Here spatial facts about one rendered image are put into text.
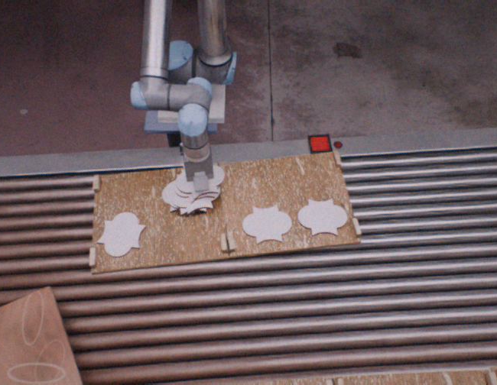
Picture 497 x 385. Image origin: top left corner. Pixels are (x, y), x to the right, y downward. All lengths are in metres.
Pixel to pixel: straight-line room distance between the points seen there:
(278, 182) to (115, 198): 0.53
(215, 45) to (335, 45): 1.94
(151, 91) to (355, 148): 0.76
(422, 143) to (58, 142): 2.06
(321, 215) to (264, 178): 0.23
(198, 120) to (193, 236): 0.41
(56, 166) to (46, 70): 1.78
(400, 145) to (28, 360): 1.33
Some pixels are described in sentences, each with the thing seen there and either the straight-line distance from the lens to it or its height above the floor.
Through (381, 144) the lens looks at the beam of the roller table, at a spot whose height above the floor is 0.92.
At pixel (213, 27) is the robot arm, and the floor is 1.27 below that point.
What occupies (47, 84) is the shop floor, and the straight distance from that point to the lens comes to 3.49.
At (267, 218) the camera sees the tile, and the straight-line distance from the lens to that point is 1.60.
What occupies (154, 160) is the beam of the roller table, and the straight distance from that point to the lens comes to 1.79.
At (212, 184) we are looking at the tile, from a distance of 1.58.
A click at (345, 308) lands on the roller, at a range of 1.54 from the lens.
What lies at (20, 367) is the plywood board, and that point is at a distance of 1.44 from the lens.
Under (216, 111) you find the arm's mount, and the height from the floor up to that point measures 0.90.
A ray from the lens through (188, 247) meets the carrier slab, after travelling 1.57.
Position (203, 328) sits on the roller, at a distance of 1.49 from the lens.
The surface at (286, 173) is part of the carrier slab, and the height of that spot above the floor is 0.94.
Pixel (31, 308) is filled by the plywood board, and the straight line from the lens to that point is 1.49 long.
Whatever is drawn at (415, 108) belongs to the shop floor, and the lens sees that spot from 3.30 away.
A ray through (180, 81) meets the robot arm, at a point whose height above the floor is 1.04.
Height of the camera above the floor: 2.34
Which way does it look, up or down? 58 degrees down
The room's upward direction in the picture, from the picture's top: straight up
